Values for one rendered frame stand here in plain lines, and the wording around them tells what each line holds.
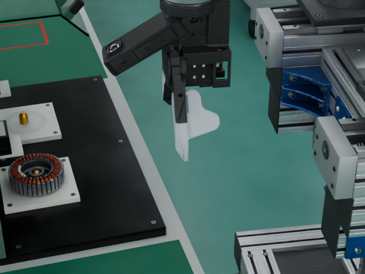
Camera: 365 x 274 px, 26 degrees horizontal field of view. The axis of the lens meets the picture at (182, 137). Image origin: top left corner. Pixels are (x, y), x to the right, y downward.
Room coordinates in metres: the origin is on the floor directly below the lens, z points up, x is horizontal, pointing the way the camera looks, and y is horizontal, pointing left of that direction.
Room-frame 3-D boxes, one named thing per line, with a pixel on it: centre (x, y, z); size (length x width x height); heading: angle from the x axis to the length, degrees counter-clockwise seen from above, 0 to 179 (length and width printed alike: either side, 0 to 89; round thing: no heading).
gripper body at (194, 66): (0.93, -0.01, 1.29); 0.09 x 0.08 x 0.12; 98
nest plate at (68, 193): (1.32, 0.30, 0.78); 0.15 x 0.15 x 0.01; 16
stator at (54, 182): (1.32, 0.30, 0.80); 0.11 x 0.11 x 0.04
